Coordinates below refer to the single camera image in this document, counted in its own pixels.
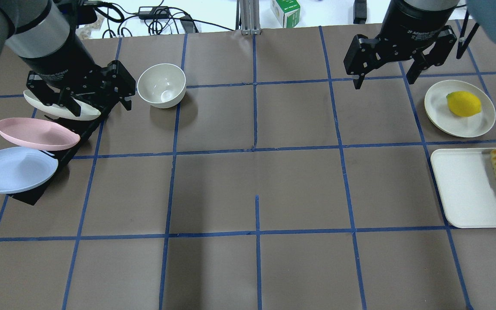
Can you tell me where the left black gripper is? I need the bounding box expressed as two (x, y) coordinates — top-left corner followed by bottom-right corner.
(26, 60), (136, 118)

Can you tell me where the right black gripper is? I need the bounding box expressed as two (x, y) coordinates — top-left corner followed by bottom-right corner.
(343, 25), (457, 90)

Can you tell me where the cream bowl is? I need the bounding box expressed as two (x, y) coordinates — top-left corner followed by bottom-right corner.
(136, 63), (186, 109)

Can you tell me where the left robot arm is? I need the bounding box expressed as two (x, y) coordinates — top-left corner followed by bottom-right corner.
(0, 0), (136, 117)

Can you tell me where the aluminium frame post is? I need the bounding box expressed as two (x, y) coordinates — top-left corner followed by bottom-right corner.
(236, 0), (261, 36)

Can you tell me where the cream plate in rack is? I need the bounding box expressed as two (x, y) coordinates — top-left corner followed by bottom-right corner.
(23, 89), (102, 121)

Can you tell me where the blue plate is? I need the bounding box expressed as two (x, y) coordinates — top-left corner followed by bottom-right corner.
(0, 147), (59, 194)

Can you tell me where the black power adapter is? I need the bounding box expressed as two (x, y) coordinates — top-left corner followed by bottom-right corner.
(137, 6), (171, 20)

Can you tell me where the black plate rack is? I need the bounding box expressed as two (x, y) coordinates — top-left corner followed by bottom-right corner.
(0, 104), (116, 205)

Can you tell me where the white rectangular tray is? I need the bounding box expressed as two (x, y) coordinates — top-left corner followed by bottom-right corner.
(431, 148), (496, 228)

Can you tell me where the cream plate under lemon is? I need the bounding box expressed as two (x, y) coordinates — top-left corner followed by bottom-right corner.
(425, 79), (496, 138)

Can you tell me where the pink plate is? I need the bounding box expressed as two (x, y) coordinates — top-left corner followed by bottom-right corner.
(0, 118), (81, 151)

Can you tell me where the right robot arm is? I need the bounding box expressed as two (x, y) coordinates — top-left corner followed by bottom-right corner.
(343, 0), (496, 90)

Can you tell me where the yellow lemon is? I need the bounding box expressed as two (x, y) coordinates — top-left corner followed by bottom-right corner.
(446, 91), (482, 118)

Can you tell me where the green white carton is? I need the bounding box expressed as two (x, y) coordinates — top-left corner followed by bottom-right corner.
(270, 0), (301, 29)

